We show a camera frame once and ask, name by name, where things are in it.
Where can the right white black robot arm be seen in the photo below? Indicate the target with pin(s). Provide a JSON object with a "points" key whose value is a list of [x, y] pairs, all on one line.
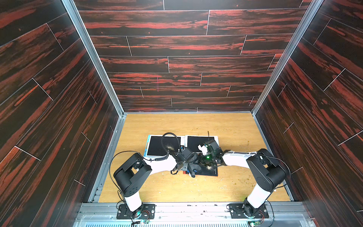
{"points": [[266, 170]]}

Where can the aluminium front rail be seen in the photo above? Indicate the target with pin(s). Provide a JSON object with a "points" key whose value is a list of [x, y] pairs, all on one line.
{"points": [[195, 214]]}

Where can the blue-edged white drawing tablet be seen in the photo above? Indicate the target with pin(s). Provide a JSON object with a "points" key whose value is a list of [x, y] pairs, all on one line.
{"points": [[155, 145]]}

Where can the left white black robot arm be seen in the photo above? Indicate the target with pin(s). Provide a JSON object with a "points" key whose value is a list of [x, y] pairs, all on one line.
{"points": [[133, 173]]}

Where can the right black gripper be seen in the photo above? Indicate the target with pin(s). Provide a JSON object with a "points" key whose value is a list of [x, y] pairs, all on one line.
{"points": [[206, 159]]}

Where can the grey microfibre cloth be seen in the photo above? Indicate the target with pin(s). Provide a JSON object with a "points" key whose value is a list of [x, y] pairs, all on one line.
{"points": [[194, 168]]}

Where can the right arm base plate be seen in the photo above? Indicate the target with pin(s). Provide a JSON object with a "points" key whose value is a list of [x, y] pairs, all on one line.
{"points": [[241, 210]]}

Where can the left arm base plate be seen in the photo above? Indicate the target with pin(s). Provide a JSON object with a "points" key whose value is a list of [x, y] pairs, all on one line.
{"points": [[145, 211]]}

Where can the red drawing tablet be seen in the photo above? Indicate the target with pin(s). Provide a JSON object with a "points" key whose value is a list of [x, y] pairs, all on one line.
{"points": [[212, 171]]}

